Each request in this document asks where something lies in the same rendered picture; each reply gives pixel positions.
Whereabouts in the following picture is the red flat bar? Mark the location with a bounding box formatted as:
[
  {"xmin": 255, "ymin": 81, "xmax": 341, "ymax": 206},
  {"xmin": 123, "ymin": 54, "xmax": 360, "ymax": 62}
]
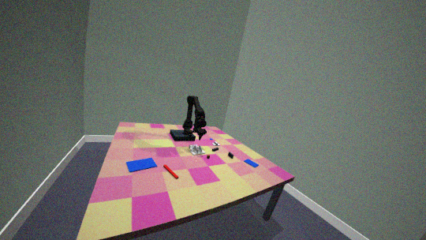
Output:
[{"xmin": 163, "ymin": 164, "xmax": 178, "ymax": 178}]

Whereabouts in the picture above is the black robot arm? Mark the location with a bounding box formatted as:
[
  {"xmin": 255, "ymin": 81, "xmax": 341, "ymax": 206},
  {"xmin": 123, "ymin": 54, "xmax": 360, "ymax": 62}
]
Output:
[{"xmin": 182, "ymin": 96, "xmax": 207, "ymax": 135}]

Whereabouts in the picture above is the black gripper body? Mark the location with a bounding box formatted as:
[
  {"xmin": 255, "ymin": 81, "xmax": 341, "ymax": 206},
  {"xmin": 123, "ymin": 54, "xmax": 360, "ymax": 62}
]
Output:
[{"xmin": 185, "ymin": 123, "xmax": 200, "ymax": 134}]

